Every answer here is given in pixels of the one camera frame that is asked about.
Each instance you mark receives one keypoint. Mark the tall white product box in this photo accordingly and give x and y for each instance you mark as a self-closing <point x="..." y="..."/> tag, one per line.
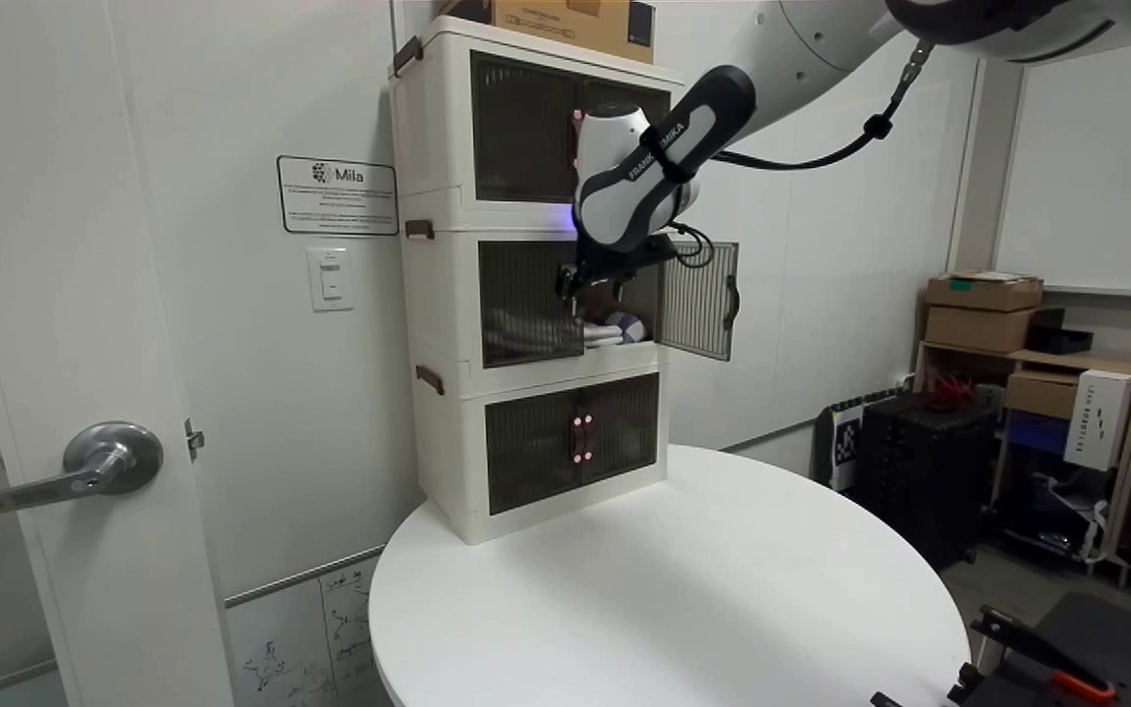
<point x="1103" y="419"/>

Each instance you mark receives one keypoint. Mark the white vertical wall conduit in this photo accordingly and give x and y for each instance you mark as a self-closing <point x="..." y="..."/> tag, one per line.
<point x="970" y="170"/>

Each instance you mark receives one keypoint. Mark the silver door latch plate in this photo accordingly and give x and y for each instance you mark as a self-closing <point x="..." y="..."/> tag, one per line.
<point x="193" y="436"/>

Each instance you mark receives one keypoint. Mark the black case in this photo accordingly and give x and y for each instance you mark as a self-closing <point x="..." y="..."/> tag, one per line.
<point x="1116" y="640"/>

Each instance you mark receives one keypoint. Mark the white wall poster with drawings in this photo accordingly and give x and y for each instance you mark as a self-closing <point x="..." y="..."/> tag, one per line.
<point x="303" y="640"/>

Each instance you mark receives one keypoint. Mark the small brown cardboard box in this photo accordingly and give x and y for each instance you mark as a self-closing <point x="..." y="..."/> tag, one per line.
<point x="1041" y="395"/>

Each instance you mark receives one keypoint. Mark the white stacked storage cabinet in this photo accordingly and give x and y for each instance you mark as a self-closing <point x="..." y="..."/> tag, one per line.
<point x="440" y="298"/>

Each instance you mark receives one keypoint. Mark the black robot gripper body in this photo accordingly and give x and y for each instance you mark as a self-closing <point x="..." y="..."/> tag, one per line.
<point x="593" y="281"/>

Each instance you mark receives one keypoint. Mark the small white folded cloth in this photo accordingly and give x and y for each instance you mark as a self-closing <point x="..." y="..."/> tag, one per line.
<point x="629" y="331"/>

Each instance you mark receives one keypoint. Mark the black plastic crate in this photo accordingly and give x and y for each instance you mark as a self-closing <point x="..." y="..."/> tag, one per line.
<point x="926" y="478"/>

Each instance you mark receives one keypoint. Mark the blue box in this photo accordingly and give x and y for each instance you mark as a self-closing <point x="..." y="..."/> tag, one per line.
<point x="1037" y="436"/>

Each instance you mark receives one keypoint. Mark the white wall sign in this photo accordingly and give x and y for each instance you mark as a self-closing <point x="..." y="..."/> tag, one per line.
<point x="334" y="198"/>

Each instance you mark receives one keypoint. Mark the white wall whiteboard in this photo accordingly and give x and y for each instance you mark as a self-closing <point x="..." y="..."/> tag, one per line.
<point x="1099" y="182"/>

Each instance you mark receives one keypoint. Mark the black framed picture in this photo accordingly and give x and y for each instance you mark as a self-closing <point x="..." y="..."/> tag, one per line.
<point x="843" y="446"/>

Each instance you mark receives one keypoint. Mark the black device on shelf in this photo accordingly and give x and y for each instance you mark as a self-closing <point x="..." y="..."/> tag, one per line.
<point x="1063" y="336"/>

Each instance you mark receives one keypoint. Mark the white room door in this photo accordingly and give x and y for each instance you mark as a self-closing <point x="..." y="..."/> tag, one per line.
<point x="68" y="261"/>

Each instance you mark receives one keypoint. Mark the brown cabinet side clip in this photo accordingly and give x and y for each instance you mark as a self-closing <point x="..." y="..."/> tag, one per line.
<point x="431" y="380"/>
<point x="409" y="56"/>
<point x="418" y="230"/>

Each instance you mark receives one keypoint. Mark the cardboard box with paper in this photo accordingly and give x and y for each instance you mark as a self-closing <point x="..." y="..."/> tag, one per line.
<point x="983" y="292"/>

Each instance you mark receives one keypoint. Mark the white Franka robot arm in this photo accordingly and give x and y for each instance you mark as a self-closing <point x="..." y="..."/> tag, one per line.
<point x="629" y="182"/>

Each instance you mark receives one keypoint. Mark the white light switch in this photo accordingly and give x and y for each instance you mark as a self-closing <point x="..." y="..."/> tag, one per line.
<point x="330" y="281"/>

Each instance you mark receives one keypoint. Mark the wooden shelf unit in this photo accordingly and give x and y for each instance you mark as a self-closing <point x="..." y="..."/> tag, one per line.
<point x="1120" y="525"/>

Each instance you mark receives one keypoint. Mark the plain brown cardboard box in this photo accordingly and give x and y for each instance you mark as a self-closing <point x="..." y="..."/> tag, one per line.
<point x="978" y="331"/>

